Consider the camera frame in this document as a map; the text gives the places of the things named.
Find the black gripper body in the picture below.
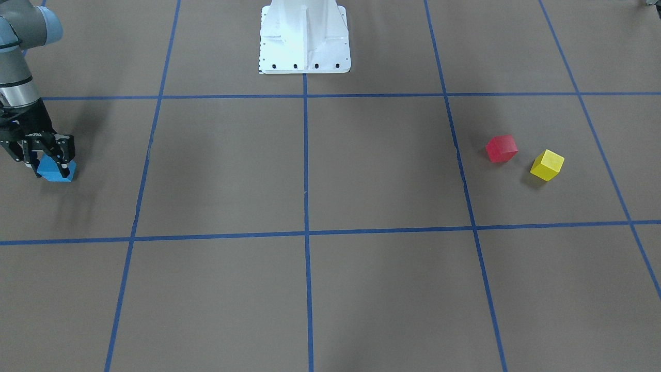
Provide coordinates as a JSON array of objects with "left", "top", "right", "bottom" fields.
[{"left": 1, "top": 98, "right": 58, "bottom": 156}]

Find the blue block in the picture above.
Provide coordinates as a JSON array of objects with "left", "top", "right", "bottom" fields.
[{"left": 37, "top": 155, "right": 76, "bottom": 183}]

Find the red block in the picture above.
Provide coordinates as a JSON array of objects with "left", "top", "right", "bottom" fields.
[{"left": 485, "top": 134, "right": 519, "bottom": 163}]

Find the yellow block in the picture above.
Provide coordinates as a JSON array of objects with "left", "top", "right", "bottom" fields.
[{"left": 530, "top": 150, "right": 565, "bottom": 182}]

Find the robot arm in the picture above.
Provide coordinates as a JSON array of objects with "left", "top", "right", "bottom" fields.
[{"left": 1, "top": 1, "right": 76, "bottom": 182}]

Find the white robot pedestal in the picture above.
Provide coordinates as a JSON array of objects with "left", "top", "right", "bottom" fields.
[{"left": 258, "top": 1, "right": 352, "bottom": 74}]

